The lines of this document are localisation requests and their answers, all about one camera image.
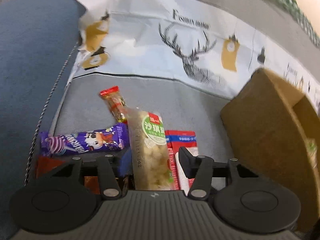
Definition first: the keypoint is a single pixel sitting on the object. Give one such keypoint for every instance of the blue sofa armrest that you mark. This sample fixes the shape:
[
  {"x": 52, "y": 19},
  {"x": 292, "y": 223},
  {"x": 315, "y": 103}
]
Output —
[{"x": 38, "y": 39}]

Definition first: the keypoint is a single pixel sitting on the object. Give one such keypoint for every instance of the grey deer print sofa cover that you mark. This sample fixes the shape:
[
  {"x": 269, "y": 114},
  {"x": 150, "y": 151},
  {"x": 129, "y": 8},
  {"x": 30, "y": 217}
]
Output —
[{"x": 183, "y": 60}]

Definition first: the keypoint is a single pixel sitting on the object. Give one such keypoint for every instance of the purple cow candy pack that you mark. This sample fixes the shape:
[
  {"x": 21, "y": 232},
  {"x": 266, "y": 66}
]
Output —
[{"x": 114, "y": 138}]

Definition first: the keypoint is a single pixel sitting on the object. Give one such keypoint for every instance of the red flat snack packet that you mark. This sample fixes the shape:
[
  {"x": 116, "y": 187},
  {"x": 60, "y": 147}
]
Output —
[{"x": 46, "y": 164}]

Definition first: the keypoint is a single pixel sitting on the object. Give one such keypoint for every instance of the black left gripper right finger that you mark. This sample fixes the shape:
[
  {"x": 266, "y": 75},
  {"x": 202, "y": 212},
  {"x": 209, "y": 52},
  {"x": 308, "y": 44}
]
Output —
[{"x": 200, "y": 169}]

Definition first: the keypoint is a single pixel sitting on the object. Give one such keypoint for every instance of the green checkered cloth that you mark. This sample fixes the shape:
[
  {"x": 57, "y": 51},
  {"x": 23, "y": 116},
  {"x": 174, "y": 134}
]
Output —
[{"x": 292, "y": 8}]

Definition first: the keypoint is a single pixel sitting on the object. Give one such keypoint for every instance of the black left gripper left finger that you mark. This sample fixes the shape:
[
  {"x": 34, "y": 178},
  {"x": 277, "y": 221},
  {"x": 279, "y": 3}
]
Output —
[{"x": 115, "y": 174}]

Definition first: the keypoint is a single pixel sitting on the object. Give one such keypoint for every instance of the red sausage snack stick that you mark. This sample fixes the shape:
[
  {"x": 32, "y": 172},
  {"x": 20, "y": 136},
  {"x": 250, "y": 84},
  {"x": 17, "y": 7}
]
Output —
[{"x": 115, "y": 102}]

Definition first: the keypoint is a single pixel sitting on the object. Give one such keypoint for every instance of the red white snack pouch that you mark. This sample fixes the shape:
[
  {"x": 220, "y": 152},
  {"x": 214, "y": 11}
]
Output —
[{"x": 180, "y": 145}]

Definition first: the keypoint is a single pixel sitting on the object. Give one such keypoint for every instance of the green label peanut snack bag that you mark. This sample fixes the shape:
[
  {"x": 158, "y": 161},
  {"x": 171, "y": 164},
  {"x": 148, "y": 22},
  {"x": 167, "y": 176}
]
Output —
[{"x": 150, "y": 156}]

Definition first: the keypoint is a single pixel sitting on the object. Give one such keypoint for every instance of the brown cardboard box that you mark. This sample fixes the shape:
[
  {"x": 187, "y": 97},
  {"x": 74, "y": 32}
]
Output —
[{"x": 270, "y": 124}]

